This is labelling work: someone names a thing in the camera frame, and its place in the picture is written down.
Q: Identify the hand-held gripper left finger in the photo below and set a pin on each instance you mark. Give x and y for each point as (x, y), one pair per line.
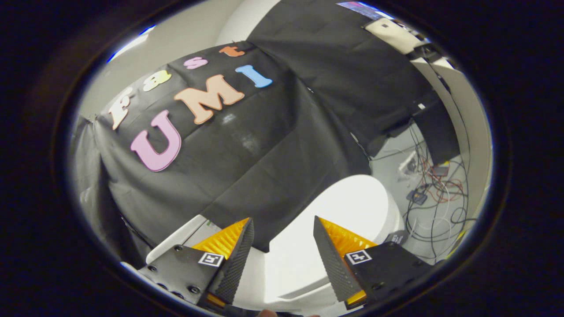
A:
(233, 268)

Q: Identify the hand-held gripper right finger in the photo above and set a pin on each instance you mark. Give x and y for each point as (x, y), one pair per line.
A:
(332, 268)

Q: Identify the white toilet lid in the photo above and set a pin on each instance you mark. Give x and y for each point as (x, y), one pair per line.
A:
(308, 229)

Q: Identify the white toilet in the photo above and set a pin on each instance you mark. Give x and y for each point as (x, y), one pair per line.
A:
(175, 236)

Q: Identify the small dark adapter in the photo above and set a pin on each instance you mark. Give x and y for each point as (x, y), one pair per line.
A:
(416, 196)

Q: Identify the black backdrop cloth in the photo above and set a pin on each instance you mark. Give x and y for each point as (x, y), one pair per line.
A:
(264, 145)

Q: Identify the white power strip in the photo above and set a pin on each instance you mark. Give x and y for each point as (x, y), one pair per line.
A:
(407, 164)

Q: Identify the black box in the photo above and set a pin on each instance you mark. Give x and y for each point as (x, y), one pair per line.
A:
(438, 136)

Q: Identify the beige flat panel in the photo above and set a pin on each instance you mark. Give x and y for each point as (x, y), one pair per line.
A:
(392, 33)

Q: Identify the ceiling light panel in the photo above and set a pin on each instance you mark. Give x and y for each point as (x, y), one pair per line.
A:
(132, 44)

